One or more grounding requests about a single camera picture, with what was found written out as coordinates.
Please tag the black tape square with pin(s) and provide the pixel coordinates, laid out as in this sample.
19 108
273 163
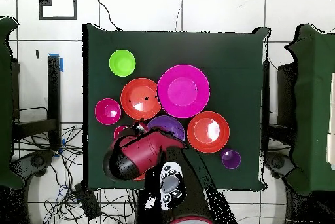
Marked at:
57 18

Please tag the small green bowl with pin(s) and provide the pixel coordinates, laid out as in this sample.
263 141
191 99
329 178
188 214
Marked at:
122 63

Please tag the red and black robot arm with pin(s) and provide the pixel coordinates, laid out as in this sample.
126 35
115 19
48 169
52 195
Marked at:
146 150

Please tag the small red bowl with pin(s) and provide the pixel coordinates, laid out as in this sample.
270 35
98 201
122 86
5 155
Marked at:
104 112

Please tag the large orange bowl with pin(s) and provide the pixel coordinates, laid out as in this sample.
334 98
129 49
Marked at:
138 95
201 132

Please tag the red cup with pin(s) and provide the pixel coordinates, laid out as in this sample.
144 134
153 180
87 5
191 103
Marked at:
118 131

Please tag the large pink bowl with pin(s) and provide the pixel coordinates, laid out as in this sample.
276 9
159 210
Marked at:
183 90

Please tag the gray pedestal leg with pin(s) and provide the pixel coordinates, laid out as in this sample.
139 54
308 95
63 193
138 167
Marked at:
34 161
277 161

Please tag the purple bowl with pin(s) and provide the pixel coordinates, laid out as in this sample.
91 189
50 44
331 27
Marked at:
167 124

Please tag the green cloth covered table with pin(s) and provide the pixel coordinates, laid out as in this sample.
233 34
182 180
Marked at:
314 103
6 103

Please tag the dark green tablecloth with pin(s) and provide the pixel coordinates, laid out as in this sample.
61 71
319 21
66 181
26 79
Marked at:
235 64

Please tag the black metal stand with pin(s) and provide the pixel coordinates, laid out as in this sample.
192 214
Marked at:
265 90
53 90

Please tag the blue tape strip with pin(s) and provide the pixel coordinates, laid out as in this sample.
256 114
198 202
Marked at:
61 64
63 141

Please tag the small orange bowl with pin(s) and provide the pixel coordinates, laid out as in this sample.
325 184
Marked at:
140 177

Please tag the purple cup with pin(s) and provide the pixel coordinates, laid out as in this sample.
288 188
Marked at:
231 160

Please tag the black power box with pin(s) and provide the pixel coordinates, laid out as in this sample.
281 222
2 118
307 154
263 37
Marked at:
87 203

